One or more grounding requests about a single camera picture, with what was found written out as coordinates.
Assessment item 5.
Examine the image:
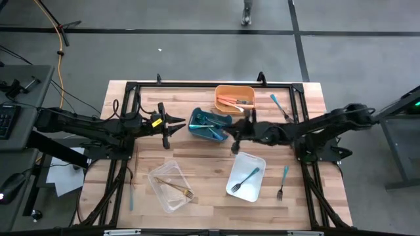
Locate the grey desk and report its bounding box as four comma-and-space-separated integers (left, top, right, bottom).
0, 64, 55, 151

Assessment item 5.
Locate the orange plastic bin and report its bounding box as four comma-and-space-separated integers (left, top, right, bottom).
215, 84, 256, 115

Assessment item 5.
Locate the black aluminium table frame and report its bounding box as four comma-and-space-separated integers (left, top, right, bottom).
70, 80, 354, 236

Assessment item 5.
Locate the black cable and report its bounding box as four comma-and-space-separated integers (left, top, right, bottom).
0, 45, 32, 65
49, 80, 102, 117

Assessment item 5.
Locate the teal-handled blue fork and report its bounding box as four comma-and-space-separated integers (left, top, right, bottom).
207, 127, 224, 142

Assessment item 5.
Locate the black clamp device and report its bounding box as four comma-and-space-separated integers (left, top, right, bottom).
0, 76, 43, 100

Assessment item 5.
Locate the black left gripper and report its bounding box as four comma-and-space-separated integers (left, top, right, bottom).
144, 102, 186, 150

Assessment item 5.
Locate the black flat bar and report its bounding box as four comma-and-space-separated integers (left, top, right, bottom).
28, 130, 90, 170

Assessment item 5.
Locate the teal-handled black utensil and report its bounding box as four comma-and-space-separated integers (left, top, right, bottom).
129, 166, 136, 212

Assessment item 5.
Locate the person's foot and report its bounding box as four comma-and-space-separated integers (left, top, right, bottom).
240, 0, 254, 27

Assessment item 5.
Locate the black device with green light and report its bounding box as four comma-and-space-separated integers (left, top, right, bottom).
405, 85, 420, 115

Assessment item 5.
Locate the white plastic bin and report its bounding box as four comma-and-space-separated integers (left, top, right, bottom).
224, 151, 267, 203

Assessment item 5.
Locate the clear plastic bin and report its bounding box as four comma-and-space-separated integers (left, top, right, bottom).
147, 159, 195, 214

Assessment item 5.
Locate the black computer mouse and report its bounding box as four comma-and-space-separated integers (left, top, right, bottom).
0, 172, 28, 205

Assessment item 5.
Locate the teal-handled black fork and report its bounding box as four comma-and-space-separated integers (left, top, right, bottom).
230, 167, 261, 193
277, 165, 289, 202
270, 94, 293, 123

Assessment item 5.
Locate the silver metal bracket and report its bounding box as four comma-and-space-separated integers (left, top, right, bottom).
103, 229, 142, 236
287, 230, 325, 236

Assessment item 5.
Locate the black tripod stand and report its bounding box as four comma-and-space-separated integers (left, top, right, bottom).
34, 0, 83, 47

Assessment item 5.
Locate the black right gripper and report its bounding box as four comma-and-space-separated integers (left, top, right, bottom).
224, 108, 268, 155

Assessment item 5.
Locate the black keyboard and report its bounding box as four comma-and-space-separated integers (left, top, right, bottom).
0, 104, 21, 140

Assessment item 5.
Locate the grey metal cart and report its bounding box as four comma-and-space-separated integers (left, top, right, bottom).
362, 85, 420, 190

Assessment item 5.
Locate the dark teal fork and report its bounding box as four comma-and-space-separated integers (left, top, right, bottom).
196, 113, 228, 128

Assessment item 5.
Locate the teal plastic bin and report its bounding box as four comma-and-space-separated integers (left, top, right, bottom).
187, 107, 233, 143

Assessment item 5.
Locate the yellow cable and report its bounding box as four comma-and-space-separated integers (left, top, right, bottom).
32, 0, 66, 109

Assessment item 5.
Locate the grey desk extension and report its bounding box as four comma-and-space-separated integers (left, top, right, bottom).
0, 149, 40, 232

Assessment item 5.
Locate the white paper sheet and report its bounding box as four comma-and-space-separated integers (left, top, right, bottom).
45, 147, 87, 197

